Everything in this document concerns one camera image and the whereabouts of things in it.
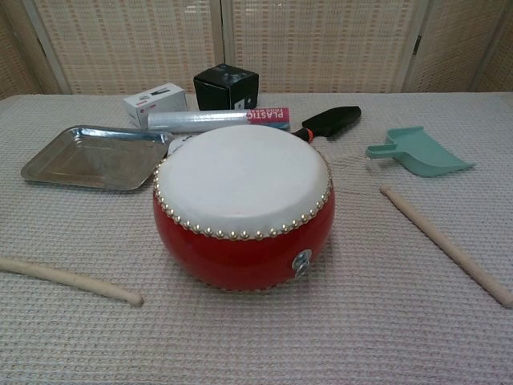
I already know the wooden drumstick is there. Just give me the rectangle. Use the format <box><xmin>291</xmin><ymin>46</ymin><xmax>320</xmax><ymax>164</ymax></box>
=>
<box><xmin>0</xmin><ymin>256</ymin><xmax>144</xmax><ymax>308</ymax></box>
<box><xmin>379</xmin><ymin>184</ymin><xmax>513</xmax><ymax>310</ymax></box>

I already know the red drum with white skin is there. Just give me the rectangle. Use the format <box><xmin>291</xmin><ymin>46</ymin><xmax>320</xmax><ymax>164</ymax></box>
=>
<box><xmin>151</xmin><ymin>125</ymin><xmax>334</xmax><ymax>292</ymax></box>

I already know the silver metal tray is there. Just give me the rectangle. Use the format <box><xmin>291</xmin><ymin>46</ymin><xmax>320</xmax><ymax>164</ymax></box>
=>
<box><xmin>20</xmin><ymin>125</ymin><xmax>176</xmax><ymax>192</ymax></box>

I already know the plastic food wrap roll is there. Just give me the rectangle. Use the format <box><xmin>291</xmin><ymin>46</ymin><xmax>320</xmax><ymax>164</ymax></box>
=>
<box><xmin>147</xmin><ymin>107</ymin><xmax>293</xmax><ymax>135</ymax></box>

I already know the black garden trowel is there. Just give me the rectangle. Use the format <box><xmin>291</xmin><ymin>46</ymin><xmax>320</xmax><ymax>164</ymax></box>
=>
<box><xmin>294</xmin><ymin>105</ymin><xmax>362</xmax><ymax>145</ymax></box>

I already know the black cube box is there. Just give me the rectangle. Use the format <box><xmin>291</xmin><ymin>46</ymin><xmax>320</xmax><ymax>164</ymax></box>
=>
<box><xmin>193</xmin><ymin>63</ymin><xmax>260</xmax><ymax>112</ymax></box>

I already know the white product box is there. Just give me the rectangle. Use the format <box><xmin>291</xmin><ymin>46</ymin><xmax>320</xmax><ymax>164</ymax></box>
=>
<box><xmin>123</xmin><ymin>82</ymin><xmax>188</xmax><ymax>130</ymax></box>

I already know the beige woven tablecloth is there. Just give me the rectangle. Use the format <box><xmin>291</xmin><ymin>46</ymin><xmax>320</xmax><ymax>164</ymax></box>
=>
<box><xmin>0</xmin><ymin>92</ymin><xmax>513</xmax><ymax>385</ymax></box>

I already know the woven folding screen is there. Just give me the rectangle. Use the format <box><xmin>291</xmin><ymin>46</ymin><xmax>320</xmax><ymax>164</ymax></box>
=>
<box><xmin>0</xmin><ymin>0</ymin><xmax>513</xmax><ymax>101</ymax></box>

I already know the teal plastic dustpan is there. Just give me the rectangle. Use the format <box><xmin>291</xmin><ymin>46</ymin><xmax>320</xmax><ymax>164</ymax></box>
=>
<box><xmin>365</xmin><ymin>126</ymin><xmax>477</xmax><ymax>179</ymax></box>

